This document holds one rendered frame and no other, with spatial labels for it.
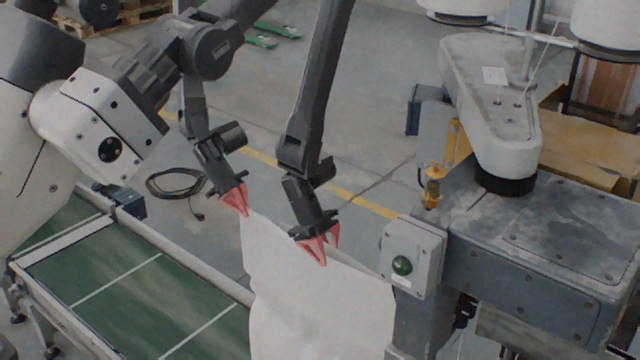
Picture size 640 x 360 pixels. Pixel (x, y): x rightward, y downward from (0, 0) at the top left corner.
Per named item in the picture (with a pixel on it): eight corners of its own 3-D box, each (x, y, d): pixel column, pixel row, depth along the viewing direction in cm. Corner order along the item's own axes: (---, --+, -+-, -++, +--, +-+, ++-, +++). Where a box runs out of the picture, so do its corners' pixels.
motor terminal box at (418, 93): (401, 147, 125) (405, 98, 118) (407, 127, 133) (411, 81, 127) (439, 152, 123) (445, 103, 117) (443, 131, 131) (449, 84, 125)
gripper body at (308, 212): (341, 215, 120) (327, 184, 119) (310, 238, 113) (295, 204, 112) (319, 218, 125) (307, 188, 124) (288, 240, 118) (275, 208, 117)
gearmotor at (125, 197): (84, 207, 264) (77, 180, 256) (112, 193, 274) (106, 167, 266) (121, 232, 248) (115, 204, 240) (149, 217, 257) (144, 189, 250)
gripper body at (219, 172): (251, 174, 135) (235, 148, 135) (219, 192, 128) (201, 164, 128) (239, 184, 140) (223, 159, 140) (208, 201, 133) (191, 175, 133)
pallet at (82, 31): (43, 23, 605) (41, 10, 598) (139, 1, 682) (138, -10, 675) (82, 39, 559) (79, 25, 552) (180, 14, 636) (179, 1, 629)
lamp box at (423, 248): (378, 277, 81) (382, 226, 76) (395, 262, 84) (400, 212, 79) (423, 301, 77) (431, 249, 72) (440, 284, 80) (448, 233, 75)
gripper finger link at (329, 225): (352, 252, 121) (336, 212, 119) (332, 268, 116) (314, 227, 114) (330, 253, 126) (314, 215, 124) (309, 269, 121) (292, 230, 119)
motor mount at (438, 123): (411, 169, 124) (418, 100, 115) (426, 157, 128) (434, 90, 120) (536, 217, 109) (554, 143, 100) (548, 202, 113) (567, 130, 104)
